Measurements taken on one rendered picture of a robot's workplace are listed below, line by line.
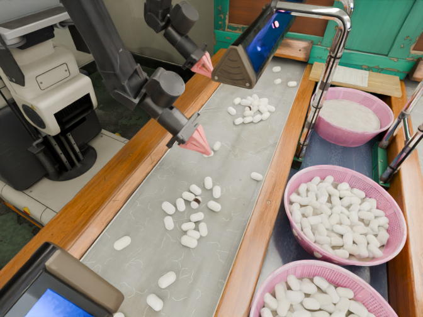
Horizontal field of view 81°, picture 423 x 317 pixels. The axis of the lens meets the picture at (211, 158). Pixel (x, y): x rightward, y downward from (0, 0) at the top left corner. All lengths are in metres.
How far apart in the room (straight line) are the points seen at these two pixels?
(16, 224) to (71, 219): 1.16
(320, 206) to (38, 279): 0.60
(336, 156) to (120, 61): 0.71
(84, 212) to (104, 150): 0.91
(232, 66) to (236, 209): 0.34
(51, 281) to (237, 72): 0.37
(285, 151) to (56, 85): 0.82
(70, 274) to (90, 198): 0.48
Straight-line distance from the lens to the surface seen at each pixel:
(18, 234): 1.77
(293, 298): 0.57
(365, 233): 0.71
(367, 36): 1.23
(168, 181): 0.68
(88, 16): 0.51
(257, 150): 0.77
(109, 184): 0.69
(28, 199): 1.48
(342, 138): 0.93
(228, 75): 0.45
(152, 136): 0.78
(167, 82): 0.53
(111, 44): 0.53
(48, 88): 1.06
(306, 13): 0.61
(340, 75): 1.17
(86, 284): 0.21
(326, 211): 0.68
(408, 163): 0.87
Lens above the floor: 1.27
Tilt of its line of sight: 46 degrees down
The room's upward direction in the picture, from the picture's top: straight up
